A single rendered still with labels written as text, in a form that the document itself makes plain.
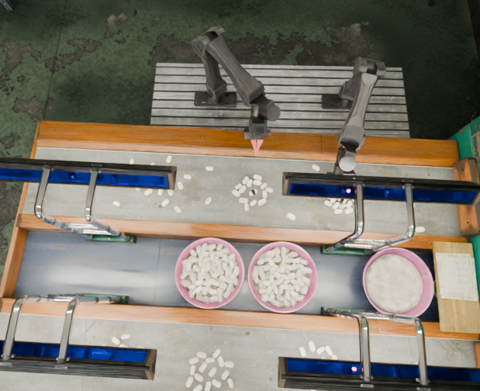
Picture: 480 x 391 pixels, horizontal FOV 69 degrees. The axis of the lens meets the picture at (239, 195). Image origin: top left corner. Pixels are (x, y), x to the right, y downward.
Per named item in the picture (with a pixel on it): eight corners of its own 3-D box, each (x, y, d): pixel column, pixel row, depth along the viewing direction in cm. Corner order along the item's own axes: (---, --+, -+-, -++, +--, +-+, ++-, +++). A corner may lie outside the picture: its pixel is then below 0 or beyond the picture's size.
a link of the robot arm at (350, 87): (353, 102, 156) (378, 75, 123) (338, 99, 156) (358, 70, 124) (357, 89, 156) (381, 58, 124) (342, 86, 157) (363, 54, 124)
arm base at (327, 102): (371, 100, 156) (369, 87, 158) (326, 99, 157) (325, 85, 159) (364, 109, 164) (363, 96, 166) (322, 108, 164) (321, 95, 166)
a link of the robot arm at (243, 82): (267, 88, 125) (213, 15, 121) (248, 102, 123) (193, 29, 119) (257, 98, 136) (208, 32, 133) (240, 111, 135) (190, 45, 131)
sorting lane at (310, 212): (39, 148, 153) (36, 147, 151) (455, 169, 151) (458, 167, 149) (23, 216, 145) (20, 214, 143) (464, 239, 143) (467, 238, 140)
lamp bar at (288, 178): (281, 173, 116) (284, 165, 110) (470, 182, 115) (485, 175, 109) (281, 195, 114) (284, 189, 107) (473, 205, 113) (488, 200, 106)
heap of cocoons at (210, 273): (185, 243, 146) (183, 240, 140) (242, 246, 145) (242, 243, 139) (179, 302, 139) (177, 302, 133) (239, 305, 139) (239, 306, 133)
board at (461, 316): (431, 241, 138) (433, 240, 137) (470, 243, 138) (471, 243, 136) (440, 330, 129) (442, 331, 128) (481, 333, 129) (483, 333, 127)
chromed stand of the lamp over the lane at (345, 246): (319, 209, 151) (351, 174, 108) (366, 211, 150) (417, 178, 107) (320, 254, 145) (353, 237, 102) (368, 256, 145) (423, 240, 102)
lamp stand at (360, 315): (320, 306, 140) (357, 312, 97) (371, 309, 139) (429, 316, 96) (321, 358, 135) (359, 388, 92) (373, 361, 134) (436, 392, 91)
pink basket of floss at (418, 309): (341, 278, 143) (348, 277, 134) (388, 237, 147) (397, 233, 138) (388, 333, 137) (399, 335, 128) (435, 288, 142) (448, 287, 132)
